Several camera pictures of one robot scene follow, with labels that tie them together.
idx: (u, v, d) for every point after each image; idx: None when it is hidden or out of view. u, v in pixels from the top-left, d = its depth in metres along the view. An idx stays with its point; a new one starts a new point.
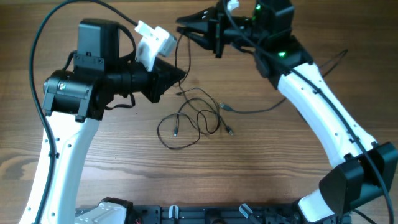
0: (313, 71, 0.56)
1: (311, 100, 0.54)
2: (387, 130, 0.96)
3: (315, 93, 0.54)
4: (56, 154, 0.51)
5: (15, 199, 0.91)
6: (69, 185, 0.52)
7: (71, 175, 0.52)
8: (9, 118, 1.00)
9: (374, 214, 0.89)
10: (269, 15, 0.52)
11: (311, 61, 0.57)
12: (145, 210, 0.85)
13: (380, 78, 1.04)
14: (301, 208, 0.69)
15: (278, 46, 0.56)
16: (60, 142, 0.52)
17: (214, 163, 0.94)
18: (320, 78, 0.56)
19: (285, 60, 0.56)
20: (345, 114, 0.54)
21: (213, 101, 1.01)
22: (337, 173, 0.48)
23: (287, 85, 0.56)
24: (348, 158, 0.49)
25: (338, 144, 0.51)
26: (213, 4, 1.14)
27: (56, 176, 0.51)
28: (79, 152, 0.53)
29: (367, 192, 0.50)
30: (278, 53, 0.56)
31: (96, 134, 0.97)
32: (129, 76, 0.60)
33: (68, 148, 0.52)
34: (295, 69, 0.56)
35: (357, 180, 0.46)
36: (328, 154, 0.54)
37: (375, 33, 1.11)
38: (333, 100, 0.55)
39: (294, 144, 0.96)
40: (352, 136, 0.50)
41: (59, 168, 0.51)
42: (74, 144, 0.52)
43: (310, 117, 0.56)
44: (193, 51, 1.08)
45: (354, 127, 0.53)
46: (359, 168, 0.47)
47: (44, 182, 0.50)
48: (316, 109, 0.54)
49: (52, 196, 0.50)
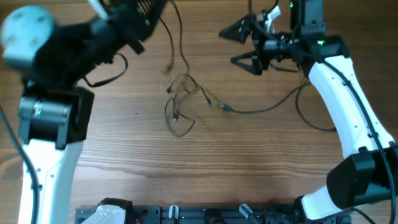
0: (346, 64, 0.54)
1: (337, 91, 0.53)
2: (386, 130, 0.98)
3: (344, 85, 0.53)
4: (40, 185, 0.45)
5: (15, 199, 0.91)
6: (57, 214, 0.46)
7: (59, 204, 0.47)
8: (9, 117, 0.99)
9: (375, 214, 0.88)
10: (303, 10, 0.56)
11: (347, 55, 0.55)
12: (145, 210, 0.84)
13: (380, 79, 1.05)
14: (304, 204, 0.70)
15: (315, 37, 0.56)
16: (41, 173, 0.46)
17: (214, 163, 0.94)
18: (353, 72, 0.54)
19: (323, 49, 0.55)
20: (370, 111, 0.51)
21: (213, 101, 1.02)
22: (349, 164, 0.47)
23: (318, 73, 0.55)
24: (362, 150, 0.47)
25: (356, 135, 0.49)
26: (213, 4, 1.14)
27: (42, 207, 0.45)
28: (63, 181, 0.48)
29: (374, 191, 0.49)
30: (316, 42, 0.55)
31: (96, 135, 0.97)
32: (91, 55, 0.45)
33: (51, 178, 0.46)
34: (326, 60, 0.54)
35: (366, 173, 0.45)
36: (342, 146, 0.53)
37: (375, 33, 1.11)
38: (360, 95, 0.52)
39: (294, 144, 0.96)
40: (371, 131, 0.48)
41: (43, 200, 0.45)
42: (57, 173, 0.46)
43: (333, 106, 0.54)
44: (193, 51, 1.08)
45: (376, 124, 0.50)
46: (372, 162, 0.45)
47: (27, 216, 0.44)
48: (341, 99, 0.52)
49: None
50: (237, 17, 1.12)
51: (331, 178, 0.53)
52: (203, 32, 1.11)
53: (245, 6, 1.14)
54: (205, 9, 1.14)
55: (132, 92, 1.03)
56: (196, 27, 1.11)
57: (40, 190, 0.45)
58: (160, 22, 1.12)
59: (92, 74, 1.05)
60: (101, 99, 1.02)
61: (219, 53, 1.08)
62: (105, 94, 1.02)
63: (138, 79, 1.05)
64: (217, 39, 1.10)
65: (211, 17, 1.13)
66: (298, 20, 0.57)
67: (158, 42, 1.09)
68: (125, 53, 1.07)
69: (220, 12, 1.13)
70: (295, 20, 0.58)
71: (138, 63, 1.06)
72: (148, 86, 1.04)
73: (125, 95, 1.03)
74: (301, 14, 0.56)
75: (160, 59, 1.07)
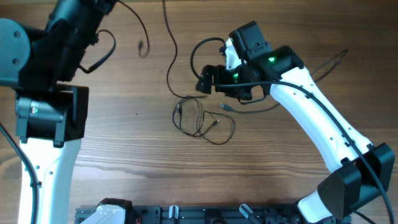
0: (303, 74, 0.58)
1: (304, 105, 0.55)
2: (387, 130, 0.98)
3: (308, 98, 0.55)
4: (39, 180, 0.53)
5: (15, 199, 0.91)
6: (56, 206, 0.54)
7: (57, 198, 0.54)
8: (8, 118, 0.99)
9: (374, 214, 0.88)
10: (241, 39, 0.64)
11: (301, 65, 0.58)
12: (145, 210, 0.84)
13: (380, 78, 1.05)
14: (301, 209, 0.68)
15: (265, 56, 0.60)
16: (40, 170, 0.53)
17: (214, 163, 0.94)
18: (312, 81, 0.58)
19: (275, 65, 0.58)
20: (339, 118, 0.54)
21: (214, 100, 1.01)
22: (336, 178, 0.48)
23: (280, 92, 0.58)
24: (346, 162, 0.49)
25: (334, 148, 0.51)
26: (213, 4, 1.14)
27: (41, 199, 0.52)
28: (61, 177, 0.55)
29: (365, 194, 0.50)
30: (267, 60, 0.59)
31: (96, 135, 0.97)
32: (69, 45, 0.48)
33: (50, 175, 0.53)
34: (282, 77, 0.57)
35: (355, 184, 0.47)
36: (324, 158, 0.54)
37: (375, 33, 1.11)
38: (326, 104, 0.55)
39: (294, 144, 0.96)
40: (347, 140, 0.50)
41: (43, 195, 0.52)
42: (56, 170, 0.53)
43: (303, 121, 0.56)
44: (193, 51, 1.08)
45: (349, 129, 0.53)
46: (357, 172, 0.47)
47: (30, 208, 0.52)
48: (310, 113, 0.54)
49: (41, 216, 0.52)
50: (237, 17, 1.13)
51: (320, 193, 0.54)
52: (203, 32, 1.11)
53: (245, 6, 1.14)
54: (206, 9, 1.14)
55: (132, 92, 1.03)
56: (196, 27, 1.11)
57: (40, 184, 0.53)
58: (160, 21, 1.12)
59: (91, 74, 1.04)
60: (101, 99, 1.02)
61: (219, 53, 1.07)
62: (105, 94, 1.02)
63: (138, 80, 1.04)
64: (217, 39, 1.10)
65: (211, 17, 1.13)
66: (242, 48, 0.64)
67: (158, 42, 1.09)
68: (125, 53, 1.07)
69: (220, 12, 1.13)
70: (240, 50, 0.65)
71: (139, 63, 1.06)
72: (148, 86, 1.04)
73: (125, 95, 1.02)
74: (243, 42, 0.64)
75: (161, 59, 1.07)
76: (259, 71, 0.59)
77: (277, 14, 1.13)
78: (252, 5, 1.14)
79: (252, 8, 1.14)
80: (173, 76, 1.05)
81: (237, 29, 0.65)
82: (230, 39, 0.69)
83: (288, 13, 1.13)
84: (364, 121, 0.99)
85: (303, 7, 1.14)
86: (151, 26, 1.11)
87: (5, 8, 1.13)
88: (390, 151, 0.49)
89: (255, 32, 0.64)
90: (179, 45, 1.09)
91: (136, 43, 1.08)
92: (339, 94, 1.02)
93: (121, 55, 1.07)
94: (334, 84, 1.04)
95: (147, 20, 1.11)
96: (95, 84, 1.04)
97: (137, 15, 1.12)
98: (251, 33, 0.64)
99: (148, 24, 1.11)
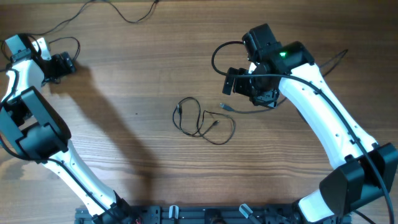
0: (313, 71, 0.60)
1: (311, 100, 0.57)
2: (387, 130, 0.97)
3: (315, 94, 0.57)
4: (20, 70, 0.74)
5: (15, 199, 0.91)
6: (30, 78, 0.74)
7: (33, 77, 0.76)
8: None
9: (374, 214, 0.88)
10: (254, 38, 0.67)
11: (312, 61, 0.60)
12: (145, 211, 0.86)
13: (380, 78, 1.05)
14: (301, 208, 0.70)
15: (276, 51, 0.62)
16: (20, 68, 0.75)
17: (214, 163, 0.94)
18: (321, 78, 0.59)
19: (286, 60, 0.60)
20: (346, 115, 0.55)
21: (212, 101, 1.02)
22: (338, 174, 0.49)
23: (289, 86, 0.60)
24: (349, 159, 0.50)
25: (339, 145, 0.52)
26: (214, 4, 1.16)
27: (21, 74, 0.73)
28: (36, 75, 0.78)
29: (367, 193, 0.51)
30: (278, 55, 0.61)
31: (96, 135, 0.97)
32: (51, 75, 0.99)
33: (22, 67, 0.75)
34: (293, 70, 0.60)
35: (357, 182, 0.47)
36: (328, 155, 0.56)
37: (374, 32, 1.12)
38: (332, 100, 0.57)
39: (294, 144, 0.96)
40: (352, 137, 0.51)
41: (22, 76, 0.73)
42: (28, 64, 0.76)
43: (310, 117, 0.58)
44: (193, 51, 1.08)
45: (356, 128, 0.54)
46: (359, 170, 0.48)
47: (11, 84, 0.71)
48: (316, 109, 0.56)
49: (22, 79, 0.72)
50: (237, 17, 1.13)
51: (323, 188, 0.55)
52: (203, 32, 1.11)
53: (244, 6, 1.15)
54: (206, 8, 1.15)
55: (131, 92, 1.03)
56: (196, 27, 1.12)
57: (20, 70, 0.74)
58: (160, 21, 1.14)
59: (92, 74, 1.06)
60: (101, 99, 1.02)
61: (219, 53, 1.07)
62: (105, 95, 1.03)
63: (137, 80, 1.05)
64: (217, 39, 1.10)
65: (211, 17, 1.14)
66: (254, 47, 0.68)
67: (158, 42, 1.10)
68: (125, 53, 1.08)
69: (220, 12, 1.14)
70: (252, 50, 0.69)
71: (138, 63, 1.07)
72: (148, 86, 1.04)
73: (125, 95, 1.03)
74: (255, 42, 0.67)
75: (161, 58, 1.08)
76: (269, 65, 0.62)
77: (277, 14, 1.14)
78: (250, 5, 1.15)
79: (251, 8, 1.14)
80: (173, 76, 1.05)
81: (251, 30, 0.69)
82: (243, 42, 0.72)
83: (287, 12, 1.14)
84: (364, 121, 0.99)
85: (302, 8, 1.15)
86: (151, 26, 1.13)
87: (9, 12, 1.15)
88: (394, 151, 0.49)
89: (267, 32, 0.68)
90: (179, 45, 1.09)
91: (137, 44, 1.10)
92: (339, 94, 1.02)
93: (122, 55, 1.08)
94: (334, 83, 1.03)
95: (147, 21, 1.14)
96: (96, 84, 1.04)
97: (137, 15, 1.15)
98: (263, 34, 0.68)
99: (148, 25, 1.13)
